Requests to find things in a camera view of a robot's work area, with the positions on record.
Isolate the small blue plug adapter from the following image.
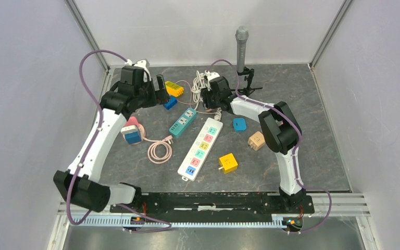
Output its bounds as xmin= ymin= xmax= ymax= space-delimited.
xmin=232 ymin=117 xmax=247 ymax=132

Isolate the pink round socket reel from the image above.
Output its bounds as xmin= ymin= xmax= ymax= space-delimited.
xmin=138 ymin=123 xmax=146 ymax=140

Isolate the beige cube socket adapter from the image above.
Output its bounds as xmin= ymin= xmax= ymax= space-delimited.
xmin=248 ymin=131 xmax=266 ymax=151

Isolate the yellow cube socket adapter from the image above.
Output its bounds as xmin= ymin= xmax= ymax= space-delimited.
xmin=219 ymin=153 xmax=238 ymax=174

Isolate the white multicolour power strip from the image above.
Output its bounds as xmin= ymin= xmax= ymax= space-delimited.
xmin=177 ymin=118 xmax=223 ymax=181

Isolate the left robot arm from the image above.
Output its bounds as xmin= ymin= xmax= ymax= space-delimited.
xmin=53 ymin=65 xmax=169 ymax=212

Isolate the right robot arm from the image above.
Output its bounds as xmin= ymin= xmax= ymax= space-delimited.
xmin=200 ymin=76 xmax=306 ymax=213

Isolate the pink flat plug adapter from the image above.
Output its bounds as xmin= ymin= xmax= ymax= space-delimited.
xmin=124 ymin=116 xmax=139 ymax=127

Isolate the yellow rectangular power strip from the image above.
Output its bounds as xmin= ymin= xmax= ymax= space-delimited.
xmin=165 ymin=81 xmax=184 ymax=97

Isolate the blue green power strip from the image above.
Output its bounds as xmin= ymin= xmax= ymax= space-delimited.
xmin=163 ymin=95 xmax=178 ymax=110

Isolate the black microphone tripod stand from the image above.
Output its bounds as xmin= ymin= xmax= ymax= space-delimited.
xmin=234 ymin=66 xmax=263 ymax=96

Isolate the teal power strip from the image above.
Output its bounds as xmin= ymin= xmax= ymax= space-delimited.
xmin=169 ymin=108 xmax=197 ymax=139

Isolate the blue white cube adapter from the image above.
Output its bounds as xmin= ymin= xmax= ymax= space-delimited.
xmin=120 ymin=125 xmax=142 ymax=145

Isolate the grey microphone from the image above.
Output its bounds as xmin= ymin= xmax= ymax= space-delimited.
xmin=235 ymin=26 xmax=249 ymax=73

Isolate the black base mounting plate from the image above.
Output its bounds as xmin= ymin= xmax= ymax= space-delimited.
xmin=129 ymin=192 xmax=315 ymax=223

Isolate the white coiled power cord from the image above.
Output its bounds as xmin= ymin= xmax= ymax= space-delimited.
xmin=190 ymin=70 xmax=208 ymax=104

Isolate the thin pink charging cable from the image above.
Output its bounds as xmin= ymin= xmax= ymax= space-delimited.
xmin=176 ymin=80 xmax=218 ymax=115

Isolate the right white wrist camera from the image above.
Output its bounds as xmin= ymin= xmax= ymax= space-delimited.
xmin=203 ymin=71 xmax=220 ymax=82

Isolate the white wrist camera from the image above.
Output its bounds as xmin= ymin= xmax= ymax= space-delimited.
xmin=203 ymin=71 xmax=220 ymax=82
xmin=124 ymin=59 xmax=151 ymax=82

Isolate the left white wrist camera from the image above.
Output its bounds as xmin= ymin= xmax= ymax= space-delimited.
xmin=124 ymin=59 xmax=151 ymax=82

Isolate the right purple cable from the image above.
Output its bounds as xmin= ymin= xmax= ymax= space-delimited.
xmin=208 ymin=59 xmax=332 ymax=235

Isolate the grey slotted cable duct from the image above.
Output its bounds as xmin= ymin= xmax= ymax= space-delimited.
xmin=71 ymin=193 xmax=370 ymax=229

